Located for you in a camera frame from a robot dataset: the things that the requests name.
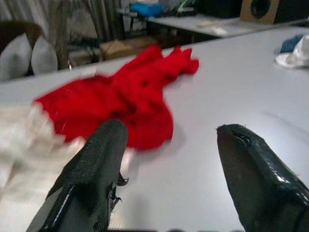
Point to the cardboard speaker box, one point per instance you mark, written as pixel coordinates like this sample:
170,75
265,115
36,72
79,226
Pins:
264,17

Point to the white paper sheet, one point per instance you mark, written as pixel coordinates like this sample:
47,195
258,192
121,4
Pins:
220,31

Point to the cream white garment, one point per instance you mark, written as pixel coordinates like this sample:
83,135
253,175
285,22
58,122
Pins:
24,157

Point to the black equipment box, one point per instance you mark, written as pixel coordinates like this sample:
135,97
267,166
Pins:
217,8

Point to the brown cardboard box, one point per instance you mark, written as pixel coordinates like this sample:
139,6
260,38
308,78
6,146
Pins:
125,48

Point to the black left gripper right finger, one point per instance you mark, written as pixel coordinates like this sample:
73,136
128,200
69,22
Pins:
256,178

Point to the bright blue bag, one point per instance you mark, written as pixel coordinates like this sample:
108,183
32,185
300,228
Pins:
147,9

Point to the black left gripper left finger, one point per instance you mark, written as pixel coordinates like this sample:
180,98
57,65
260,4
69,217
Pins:
96,164

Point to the red knit shirt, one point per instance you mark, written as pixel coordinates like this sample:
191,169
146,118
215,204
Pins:
135,96

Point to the grey side table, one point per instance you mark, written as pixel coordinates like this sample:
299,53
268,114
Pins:
183,23

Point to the dark blue crumpled cloth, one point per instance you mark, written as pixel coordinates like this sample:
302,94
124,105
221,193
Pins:
288,44

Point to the grey curtain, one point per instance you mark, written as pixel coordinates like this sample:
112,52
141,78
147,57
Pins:
79,17

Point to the white crumpled cloth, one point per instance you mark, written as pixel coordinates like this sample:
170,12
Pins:
298,58

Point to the wooden brush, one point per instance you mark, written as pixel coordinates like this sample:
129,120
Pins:
207,23

